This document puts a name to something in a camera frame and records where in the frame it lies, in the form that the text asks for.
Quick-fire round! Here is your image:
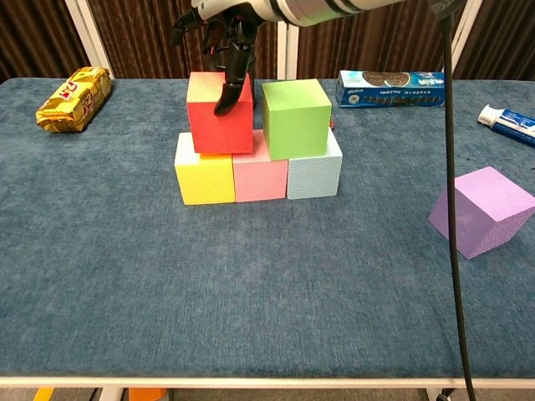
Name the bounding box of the green foam cube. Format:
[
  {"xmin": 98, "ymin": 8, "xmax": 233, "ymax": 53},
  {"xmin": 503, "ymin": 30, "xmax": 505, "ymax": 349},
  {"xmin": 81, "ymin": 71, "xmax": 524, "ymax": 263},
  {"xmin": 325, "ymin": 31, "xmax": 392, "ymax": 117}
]
[{"xmin": 261, "ymin": 79, "xmax": 334, "ymax": 161}]

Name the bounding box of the white partition post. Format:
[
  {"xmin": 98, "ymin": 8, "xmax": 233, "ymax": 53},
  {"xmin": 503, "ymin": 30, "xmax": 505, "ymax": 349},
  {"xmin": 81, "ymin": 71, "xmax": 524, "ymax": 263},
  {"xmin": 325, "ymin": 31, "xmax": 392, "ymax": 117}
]
[
  {"xmin": 276, "ymin": 23, "xmax": 301, "ymax": 80},
  {"xmin": 64, "ymin": 0, "xmax": 116, "ymax": 79},
  {"xmin": 441, "ymin": 0, "xmax": 484, "ymax": 79}
]

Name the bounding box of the white blue toothpaste tube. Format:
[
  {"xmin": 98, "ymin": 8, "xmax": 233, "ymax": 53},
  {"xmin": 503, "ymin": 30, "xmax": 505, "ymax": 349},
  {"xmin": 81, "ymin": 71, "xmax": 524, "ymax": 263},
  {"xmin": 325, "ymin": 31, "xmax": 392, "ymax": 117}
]
[{"xmin": 477, "ymin": 104, "xmax": 535, "ymax": 148}]

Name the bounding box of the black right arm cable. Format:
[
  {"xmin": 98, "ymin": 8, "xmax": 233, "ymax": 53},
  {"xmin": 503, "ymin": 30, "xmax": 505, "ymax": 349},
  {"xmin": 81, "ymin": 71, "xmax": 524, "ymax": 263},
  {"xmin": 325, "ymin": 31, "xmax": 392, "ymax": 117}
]
[{"xmin": 432, "ymin": 0, "xmax": 478, "ymax": 401}]

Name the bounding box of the orange plastic object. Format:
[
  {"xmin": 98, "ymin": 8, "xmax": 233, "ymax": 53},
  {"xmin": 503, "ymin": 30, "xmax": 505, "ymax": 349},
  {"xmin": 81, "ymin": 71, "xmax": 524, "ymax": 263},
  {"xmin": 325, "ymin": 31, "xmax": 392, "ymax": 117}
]
[{"xmin": 128, "ymin": 388, "xmax": 167, "ymax": 401}]

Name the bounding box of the gold biscuit packet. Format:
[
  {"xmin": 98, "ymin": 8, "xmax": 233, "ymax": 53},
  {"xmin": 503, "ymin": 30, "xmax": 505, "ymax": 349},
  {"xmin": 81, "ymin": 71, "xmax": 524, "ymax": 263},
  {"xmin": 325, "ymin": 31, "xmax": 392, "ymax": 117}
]
[{"xmin": 35, "ymin": 66, "xmax": 113, "ymax": 134}]

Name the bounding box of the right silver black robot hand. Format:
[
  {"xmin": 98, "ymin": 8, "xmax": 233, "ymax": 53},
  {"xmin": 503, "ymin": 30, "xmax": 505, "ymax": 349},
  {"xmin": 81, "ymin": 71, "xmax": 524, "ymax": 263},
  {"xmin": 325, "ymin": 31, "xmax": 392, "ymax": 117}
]
[{"xmin": 169, "ymin": 0, "xmax": 275, "ymax": 117}]

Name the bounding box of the light blue foam cube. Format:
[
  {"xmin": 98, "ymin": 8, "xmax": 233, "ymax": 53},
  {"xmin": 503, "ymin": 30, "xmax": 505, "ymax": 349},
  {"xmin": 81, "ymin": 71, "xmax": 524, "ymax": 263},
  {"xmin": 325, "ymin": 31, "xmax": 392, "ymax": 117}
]
[{"xmin": 286, "ymin": 129, "xmax": 344, "ymax": 201}]

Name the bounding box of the white table frame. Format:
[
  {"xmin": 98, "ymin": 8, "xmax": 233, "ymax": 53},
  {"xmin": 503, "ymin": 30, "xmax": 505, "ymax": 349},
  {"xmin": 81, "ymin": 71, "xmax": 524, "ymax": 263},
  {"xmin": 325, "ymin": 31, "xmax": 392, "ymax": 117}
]
[{"xmin": 0, "ymin": 377, "xmax": 535, "ymax": 401}]

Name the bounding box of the yellow foam cube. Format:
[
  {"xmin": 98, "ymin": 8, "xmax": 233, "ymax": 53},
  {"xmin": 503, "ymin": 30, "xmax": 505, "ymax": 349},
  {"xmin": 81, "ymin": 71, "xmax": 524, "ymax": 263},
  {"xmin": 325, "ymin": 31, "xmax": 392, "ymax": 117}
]
[{"xmin": 174, "ymin": 132, "xmax": 237, "ymax": 206}]

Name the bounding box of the red foam cube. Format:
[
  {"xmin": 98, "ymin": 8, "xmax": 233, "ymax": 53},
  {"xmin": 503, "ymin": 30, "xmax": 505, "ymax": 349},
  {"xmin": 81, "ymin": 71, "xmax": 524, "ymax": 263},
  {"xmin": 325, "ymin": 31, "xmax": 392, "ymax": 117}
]
[{"xmin": 186, "ymin": 71, "xmax": 255, "ymax": 155}]

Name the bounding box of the pink foam cube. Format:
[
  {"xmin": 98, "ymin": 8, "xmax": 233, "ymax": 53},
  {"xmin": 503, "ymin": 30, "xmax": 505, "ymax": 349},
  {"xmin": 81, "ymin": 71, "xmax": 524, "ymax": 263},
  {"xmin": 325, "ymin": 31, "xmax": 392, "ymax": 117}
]
[{"xmin": 232, "ymin": 129, "xmax": 289, "ymax": 204}]

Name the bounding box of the brown curtain panel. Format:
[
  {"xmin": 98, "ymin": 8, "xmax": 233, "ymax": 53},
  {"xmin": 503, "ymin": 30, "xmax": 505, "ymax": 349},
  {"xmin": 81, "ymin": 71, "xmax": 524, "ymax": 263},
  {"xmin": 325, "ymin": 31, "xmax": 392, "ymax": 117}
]
[
  {"xmin": 453, "ymin": 0, "xmax": 535, "ymax": 81},
  {"xmin": 85, "ymin": 0, "xmax": 280, "ymax": 80},
  {"xmin": 0, "ymin": 0, "xmax": 91, "ymax": 84},
  {"xmin": 297, "ymin": 8, "xmax": 468, "ymax": 80}
]

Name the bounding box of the blue cookie box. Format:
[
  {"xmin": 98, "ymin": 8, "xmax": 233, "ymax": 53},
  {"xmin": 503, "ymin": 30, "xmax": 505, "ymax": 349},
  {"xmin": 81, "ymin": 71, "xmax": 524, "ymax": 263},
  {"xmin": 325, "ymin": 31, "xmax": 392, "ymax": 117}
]
[{"xmin": 335, "ymin": 69, "xmax": 454, "ymax": 109}]

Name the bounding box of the purple foam cube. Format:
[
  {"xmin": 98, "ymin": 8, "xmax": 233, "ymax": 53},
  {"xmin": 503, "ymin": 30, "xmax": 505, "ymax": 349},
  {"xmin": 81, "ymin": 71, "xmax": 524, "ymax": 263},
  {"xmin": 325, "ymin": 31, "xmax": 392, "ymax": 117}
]
[{"xmin": 427, "ymin": 165, "xmax": 535, "ymax": 261}]

